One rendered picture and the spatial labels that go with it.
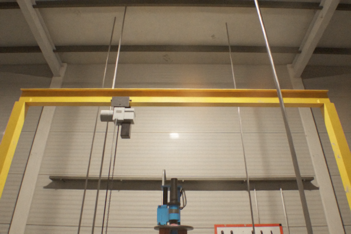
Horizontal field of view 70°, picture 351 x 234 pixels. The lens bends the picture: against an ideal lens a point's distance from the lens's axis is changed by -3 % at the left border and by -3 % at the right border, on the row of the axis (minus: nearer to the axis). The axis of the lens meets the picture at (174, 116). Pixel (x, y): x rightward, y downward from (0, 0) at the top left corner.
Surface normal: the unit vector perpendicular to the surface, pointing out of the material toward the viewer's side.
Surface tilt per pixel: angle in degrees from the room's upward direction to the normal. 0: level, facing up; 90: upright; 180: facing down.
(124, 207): 90
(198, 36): 173
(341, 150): 90
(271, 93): 90
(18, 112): 90
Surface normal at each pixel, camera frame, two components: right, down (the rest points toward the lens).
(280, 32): 0.00, 0.81
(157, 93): 0.00, -0.49
